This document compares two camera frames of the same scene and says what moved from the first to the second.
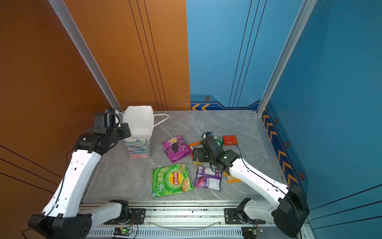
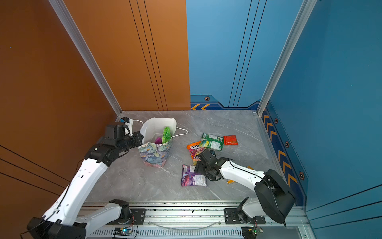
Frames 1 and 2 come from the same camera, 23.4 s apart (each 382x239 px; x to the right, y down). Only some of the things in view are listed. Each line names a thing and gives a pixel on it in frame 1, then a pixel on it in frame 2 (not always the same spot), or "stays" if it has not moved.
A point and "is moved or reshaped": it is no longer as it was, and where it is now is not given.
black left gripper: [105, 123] to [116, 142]
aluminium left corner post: [61, 8] stays
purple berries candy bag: [208, 177] is moved or reshaped
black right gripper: [201, 152] to [199, 167]
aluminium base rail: [180, 220] stays
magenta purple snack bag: [176, 149] to [158, 141]
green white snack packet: [220, 140] stays
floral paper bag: [143, 121] to [153, 154]
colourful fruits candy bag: [195, 145] stays
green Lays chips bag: [171, 179] to [166, 136]
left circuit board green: [122, 231] stays
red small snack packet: [228, 139] stays
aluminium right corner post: [304, 14] stays
